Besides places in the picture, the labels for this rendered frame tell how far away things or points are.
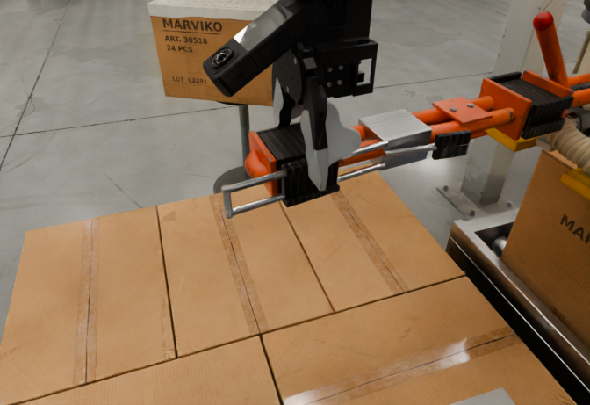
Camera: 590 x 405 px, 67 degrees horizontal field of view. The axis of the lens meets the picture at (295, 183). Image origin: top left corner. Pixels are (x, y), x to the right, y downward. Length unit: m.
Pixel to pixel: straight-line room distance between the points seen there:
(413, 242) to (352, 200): 0.26
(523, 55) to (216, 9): 1.27
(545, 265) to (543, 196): 0.18
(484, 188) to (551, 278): 1.24
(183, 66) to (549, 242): 1.51
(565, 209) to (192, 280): 0.94
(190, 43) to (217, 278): 1.05
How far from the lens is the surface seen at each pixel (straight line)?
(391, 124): 0.57
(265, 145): 0.50
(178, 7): 1.93
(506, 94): 0.67
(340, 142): 0.46
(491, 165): 2.36
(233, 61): 0.42
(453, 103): 0.64
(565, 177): 0.80
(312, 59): 0.43
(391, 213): 1.49
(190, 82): 2.03
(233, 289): 1.24
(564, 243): 1.19
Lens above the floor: 1.48
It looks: 36 degrees down
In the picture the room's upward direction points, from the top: straight up
